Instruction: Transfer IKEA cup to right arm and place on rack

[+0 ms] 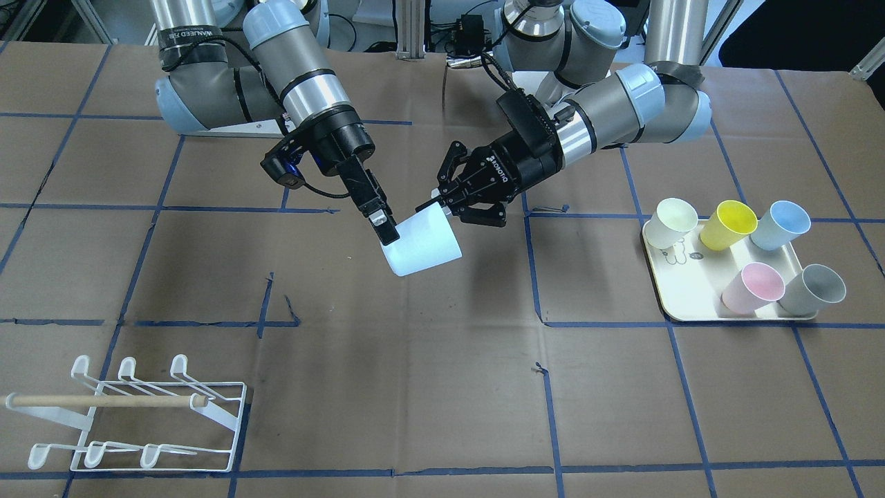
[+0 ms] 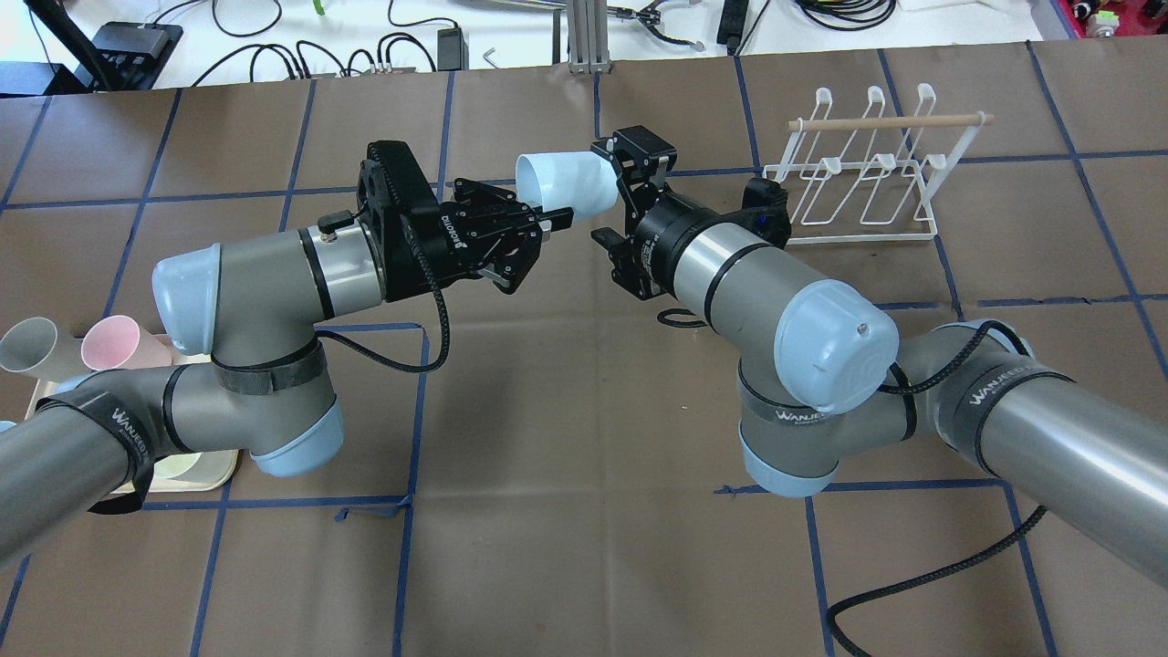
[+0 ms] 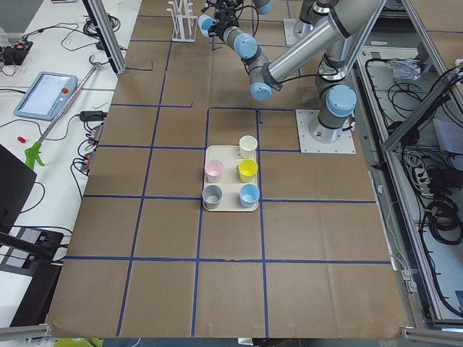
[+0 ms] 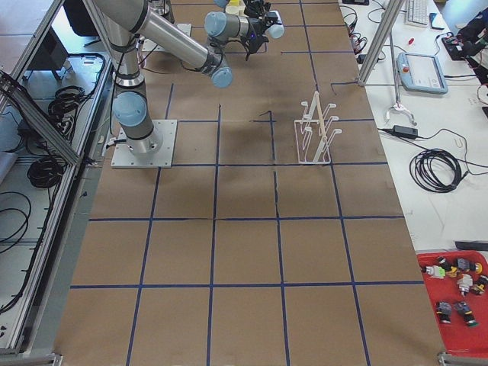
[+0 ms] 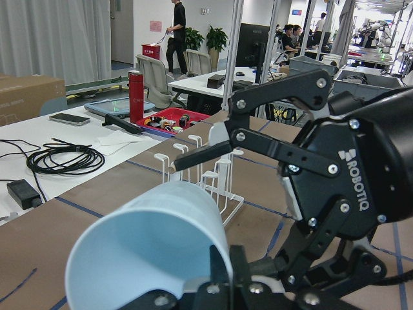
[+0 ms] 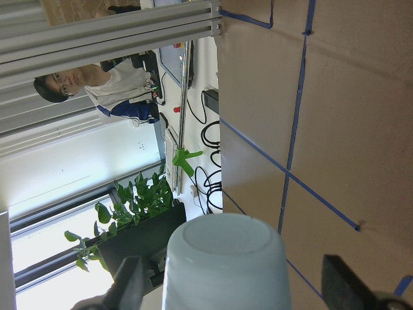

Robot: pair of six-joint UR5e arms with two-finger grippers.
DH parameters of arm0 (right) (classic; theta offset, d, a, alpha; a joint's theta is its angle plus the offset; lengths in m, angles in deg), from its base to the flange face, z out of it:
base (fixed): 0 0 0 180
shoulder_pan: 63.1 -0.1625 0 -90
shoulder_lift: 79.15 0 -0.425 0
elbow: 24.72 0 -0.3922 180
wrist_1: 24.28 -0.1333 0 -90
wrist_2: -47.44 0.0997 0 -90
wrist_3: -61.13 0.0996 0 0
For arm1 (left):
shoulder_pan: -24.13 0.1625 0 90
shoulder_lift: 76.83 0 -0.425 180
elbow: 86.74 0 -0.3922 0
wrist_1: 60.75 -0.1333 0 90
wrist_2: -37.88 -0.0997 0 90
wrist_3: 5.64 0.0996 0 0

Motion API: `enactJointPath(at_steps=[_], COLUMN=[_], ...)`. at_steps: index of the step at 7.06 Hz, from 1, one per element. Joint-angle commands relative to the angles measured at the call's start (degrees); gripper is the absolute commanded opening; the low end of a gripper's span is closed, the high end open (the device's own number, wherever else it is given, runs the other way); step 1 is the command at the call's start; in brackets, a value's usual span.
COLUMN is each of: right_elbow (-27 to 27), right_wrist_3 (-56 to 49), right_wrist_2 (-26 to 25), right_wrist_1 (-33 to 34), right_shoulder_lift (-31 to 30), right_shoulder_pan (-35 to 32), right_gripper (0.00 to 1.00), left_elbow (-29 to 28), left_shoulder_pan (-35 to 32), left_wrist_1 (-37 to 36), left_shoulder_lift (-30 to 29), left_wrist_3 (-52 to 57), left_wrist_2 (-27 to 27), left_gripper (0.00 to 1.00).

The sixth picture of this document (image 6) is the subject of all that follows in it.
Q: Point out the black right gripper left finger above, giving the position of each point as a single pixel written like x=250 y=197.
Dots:
x=125 y=293

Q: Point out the green potted plant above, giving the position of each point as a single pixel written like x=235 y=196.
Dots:
x=140 y=224

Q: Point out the seated person white shirt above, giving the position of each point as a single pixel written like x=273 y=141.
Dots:
x=121 y=92

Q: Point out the white keyboard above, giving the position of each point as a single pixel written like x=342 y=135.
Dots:
x=171 y=173

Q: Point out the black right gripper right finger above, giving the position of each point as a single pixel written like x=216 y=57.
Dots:
x=343 y=289

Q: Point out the blue teach pendant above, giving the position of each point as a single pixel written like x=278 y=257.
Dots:
x=171 y=59

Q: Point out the black power adapter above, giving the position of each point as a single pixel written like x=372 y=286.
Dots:
x=211 y=100

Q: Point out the light blue cup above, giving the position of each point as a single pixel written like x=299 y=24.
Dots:
x=226 y=261

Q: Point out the aluminium frame post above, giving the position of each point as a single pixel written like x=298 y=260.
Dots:
x=76 y=44

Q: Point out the green handled reach grabber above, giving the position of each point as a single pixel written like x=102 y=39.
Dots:
x=185 y=72

